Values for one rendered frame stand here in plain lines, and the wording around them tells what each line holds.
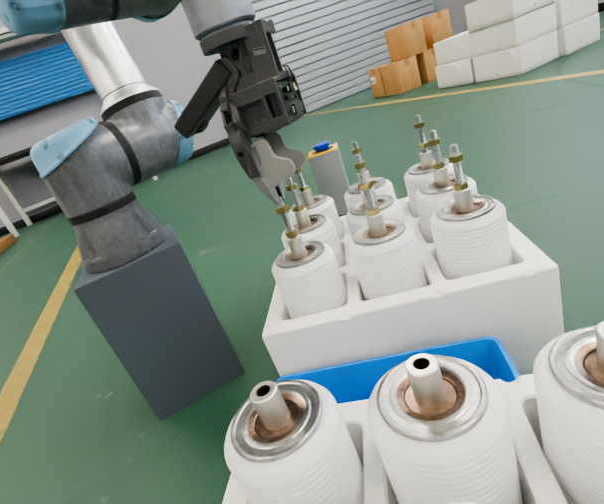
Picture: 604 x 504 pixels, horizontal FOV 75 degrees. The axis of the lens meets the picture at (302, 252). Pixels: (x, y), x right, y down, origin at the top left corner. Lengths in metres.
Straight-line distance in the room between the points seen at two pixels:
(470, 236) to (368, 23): 6.17
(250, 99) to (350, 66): 5.91
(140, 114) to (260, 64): 0.33
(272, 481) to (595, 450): 0.20
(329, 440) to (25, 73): 5.48
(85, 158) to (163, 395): 0.44
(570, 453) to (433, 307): 0.26
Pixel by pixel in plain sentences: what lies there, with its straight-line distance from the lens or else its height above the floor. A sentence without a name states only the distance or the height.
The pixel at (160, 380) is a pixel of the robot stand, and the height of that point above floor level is 0.08.
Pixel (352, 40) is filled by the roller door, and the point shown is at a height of 0.70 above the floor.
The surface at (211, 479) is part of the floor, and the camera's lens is 0.69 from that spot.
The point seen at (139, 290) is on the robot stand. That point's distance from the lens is 0.73.
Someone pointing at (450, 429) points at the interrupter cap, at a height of 0.25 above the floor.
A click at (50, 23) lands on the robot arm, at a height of 0.61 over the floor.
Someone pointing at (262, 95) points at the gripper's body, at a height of 0.47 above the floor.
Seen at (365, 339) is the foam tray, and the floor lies 0.14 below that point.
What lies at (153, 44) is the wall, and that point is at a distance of 5.74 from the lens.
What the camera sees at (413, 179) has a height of 0.25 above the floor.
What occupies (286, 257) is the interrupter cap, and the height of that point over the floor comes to 0.25.
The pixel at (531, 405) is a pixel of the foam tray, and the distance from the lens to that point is 0.41.
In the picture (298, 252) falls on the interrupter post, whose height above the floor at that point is 0.26.
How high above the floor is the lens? 0.48
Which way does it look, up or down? 23 degrees down
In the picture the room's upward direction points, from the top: 21 degrees counter-clockwise
